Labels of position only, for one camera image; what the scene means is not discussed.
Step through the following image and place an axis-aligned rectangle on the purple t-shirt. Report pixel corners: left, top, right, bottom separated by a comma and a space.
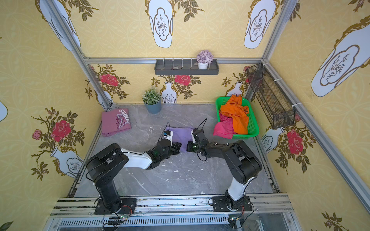
169, 127, 195, 153

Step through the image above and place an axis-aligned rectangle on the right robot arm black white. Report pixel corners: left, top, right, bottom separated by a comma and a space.
187, 129, 263, 211

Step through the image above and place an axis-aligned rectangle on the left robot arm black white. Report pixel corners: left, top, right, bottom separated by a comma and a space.
86, 139, 182, 214

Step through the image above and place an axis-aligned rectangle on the magenta t-shirt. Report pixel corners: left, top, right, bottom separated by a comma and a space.
213, 113, 236, 139

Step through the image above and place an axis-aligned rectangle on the orange t-shirt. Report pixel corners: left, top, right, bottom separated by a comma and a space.
220, 94, 250, 134

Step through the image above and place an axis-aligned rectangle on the green plant blue pot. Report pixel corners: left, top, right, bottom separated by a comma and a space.
142, 87, 162, 114

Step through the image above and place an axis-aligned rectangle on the green plastic basket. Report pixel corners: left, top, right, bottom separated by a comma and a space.
215, 97, 259, 140

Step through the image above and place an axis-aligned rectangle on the purple flower white pot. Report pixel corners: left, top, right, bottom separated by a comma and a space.
197, 50, 214, 70

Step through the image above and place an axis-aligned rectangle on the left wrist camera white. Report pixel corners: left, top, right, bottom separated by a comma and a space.
163, 130, 173, 145

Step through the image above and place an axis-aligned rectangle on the grey wall shelf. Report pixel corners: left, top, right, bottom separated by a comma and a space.
154, 58, 220, 76

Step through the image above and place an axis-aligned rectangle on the black wire mesh basket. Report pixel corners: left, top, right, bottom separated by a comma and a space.
245, 64, 296, 129

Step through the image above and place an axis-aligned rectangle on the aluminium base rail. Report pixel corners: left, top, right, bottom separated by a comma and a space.
44, 193, 301, 231

